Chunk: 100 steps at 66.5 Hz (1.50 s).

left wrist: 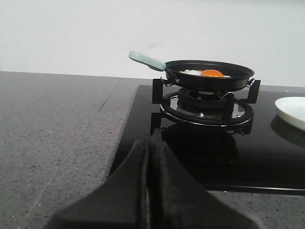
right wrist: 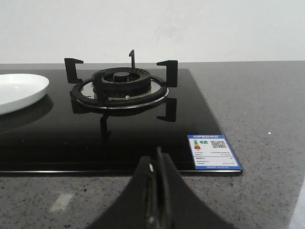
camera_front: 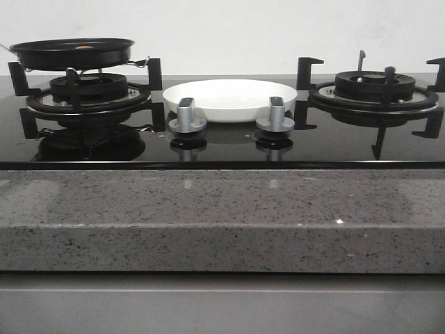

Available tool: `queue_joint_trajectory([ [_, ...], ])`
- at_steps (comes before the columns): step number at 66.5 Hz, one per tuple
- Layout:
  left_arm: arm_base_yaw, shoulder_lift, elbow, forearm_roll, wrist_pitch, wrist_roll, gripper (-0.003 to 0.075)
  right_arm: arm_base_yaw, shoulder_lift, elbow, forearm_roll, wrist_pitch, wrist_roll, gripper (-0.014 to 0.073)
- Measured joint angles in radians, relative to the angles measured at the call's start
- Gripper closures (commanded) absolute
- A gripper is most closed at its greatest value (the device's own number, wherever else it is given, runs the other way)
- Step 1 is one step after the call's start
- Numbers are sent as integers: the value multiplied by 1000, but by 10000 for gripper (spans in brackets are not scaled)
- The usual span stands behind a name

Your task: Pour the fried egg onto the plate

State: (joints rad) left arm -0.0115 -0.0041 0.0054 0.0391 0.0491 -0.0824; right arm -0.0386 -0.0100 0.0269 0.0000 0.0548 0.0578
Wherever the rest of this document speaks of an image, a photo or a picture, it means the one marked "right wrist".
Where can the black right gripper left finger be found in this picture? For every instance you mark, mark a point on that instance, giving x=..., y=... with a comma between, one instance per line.
x=129, y=210

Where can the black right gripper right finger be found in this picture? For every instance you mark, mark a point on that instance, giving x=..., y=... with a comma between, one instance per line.
x=181, y=208

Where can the white round plate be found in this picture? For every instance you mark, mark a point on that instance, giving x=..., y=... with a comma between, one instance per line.
x=20, y=90

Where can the blue energy label sticker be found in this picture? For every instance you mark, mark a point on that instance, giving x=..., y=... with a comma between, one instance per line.
x=210, y=152

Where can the black glass gas cooktop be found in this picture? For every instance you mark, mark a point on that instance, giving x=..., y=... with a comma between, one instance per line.
x=58, y=136

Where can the black right burner head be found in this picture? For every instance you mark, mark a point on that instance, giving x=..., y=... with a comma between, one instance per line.
x=121, y=81

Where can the black right pan support grate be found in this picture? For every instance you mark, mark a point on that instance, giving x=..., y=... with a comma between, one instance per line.
x=83, y=94

